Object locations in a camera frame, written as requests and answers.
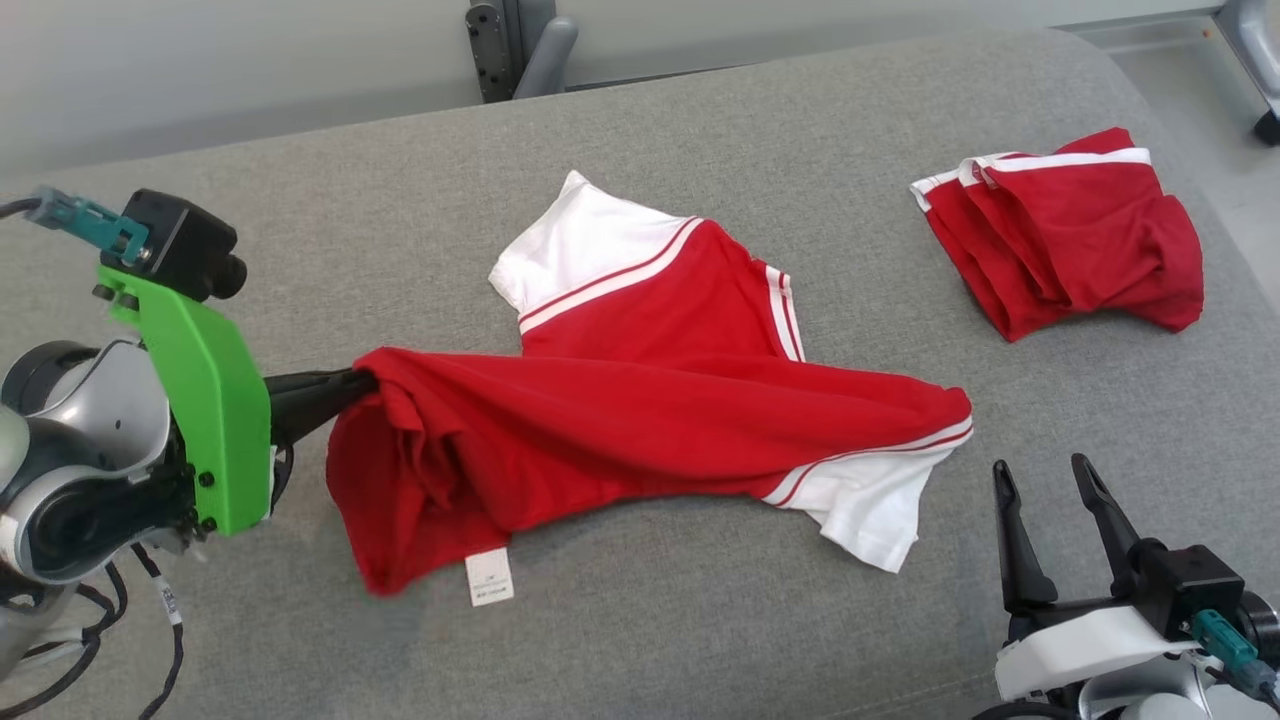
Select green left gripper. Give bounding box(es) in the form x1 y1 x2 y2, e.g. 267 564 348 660
93 263 380 539

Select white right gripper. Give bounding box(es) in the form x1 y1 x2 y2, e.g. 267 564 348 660
991 452 1219 703

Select red shorts with white stripe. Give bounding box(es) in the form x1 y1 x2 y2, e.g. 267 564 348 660
909 126 1206 344

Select red white Bulls T-shirt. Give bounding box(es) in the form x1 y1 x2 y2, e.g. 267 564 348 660
325 169 974 609

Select grey chair leg with caster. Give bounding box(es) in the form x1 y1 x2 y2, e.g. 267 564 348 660
1213 0 1280 147

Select black looped cable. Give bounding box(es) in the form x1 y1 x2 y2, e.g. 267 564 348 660
972 700 1083 720

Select black cable with teal plug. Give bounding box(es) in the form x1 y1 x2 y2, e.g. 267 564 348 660
1188 608 1280 706
0 184 153 267

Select black metal bracket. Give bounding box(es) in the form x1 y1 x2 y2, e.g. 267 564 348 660
465 0 557 105

